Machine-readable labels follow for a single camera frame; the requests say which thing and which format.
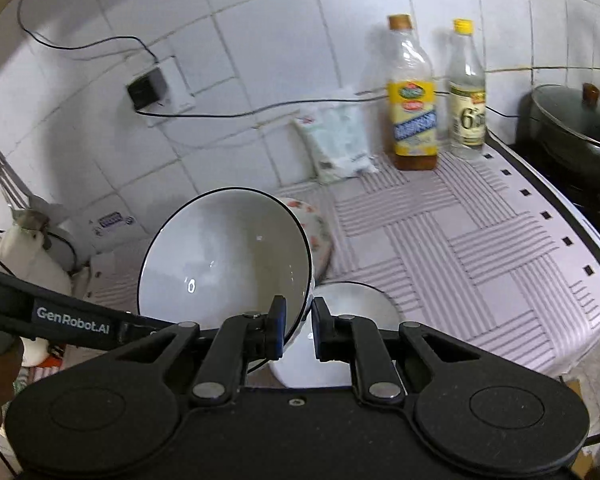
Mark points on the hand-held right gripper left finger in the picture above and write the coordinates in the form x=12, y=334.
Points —
x=279, y=325

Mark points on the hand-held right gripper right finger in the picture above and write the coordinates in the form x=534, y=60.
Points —
x=321, y=330

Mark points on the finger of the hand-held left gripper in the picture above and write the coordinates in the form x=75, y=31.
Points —
x=145, y=329

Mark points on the white bowl black rim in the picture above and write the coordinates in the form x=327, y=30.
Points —
x=350, y=320
x=230, y=265

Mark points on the white carrot print plate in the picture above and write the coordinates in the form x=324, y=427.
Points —
x=316, y=232

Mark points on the white plastic bag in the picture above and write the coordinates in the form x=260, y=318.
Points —
x=25, y=265

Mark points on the striped tablecloth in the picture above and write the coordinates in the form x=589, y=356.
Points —
x=455, y=260

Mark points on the white powder bag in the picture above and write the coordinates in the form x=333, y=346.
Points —
x=342, y=142

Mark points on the yellow label bottle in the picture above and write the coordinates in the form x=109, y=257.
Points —
x=414, y=120

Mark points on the black power adapter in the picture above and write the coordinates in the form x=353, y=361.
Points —
x=147, y=89

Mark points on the clear glass bottle yellow cap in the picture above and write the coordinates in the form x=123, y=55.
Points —
x=467, y=110

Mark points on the black gas stove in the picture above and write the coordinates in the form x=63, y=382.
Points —
x=580, y=195

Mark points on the dark pot with glass lid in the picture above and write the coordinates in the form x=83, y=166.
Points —
x=575, y=130

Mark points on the wall sticker label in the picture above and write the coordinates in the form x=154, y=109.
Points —
x=114, y=220

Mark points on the white wall socket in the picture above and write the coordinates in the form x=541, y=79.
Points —
x=180, y=90

